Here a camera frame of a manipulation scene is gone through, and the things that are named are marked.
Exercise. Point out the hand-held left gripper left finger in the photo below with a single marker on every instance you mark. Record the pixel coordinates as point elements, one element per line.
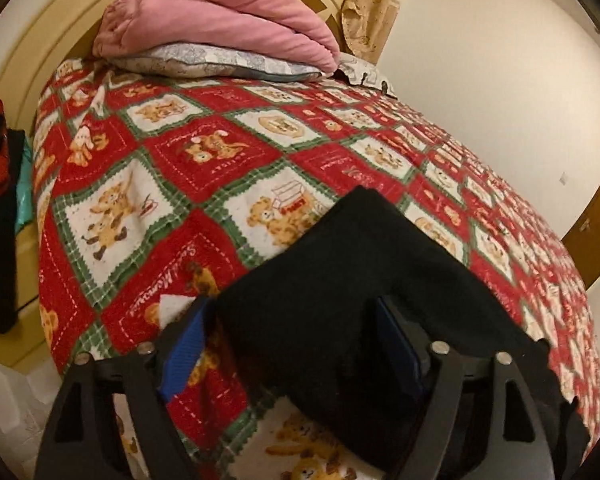
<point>185,355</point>

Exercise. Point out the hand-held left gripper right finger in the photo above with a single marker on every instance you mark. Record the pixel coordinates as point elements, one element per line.
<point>402,350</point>

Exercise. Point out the black pants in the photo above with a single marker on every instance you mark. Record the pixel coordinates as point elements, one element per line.
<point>340,285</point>

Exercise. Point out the red printed patchwork bedspread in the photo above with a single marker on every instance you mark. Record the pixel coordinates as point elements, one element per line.
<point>195,155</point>

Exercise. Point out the teal plastic bag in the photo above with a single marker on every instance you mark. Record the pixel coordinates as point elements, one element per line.
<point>25,195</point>

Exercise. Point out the brown wooden door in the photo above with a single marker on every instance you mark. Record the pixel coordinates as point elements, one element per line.
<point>594,210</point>

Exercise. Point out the white patterned pillow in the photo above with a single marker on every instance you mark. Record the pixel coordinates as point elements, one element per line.
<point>367,74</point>

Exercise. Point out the grey patterned pillow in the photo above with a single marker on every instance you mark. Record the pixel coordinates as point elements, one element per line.
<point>215,60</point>

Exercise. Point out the beige patterned curtain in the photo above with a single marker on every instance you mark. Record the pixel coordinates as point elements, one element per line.
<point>370,15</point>

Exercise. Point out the pink folded blanket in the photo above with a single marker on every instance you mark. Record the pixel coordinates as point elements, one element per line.
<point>220,15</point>

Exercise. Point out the cream wooden headboard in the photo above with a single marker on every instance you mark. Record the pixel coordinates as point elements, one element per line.
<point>45,25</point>

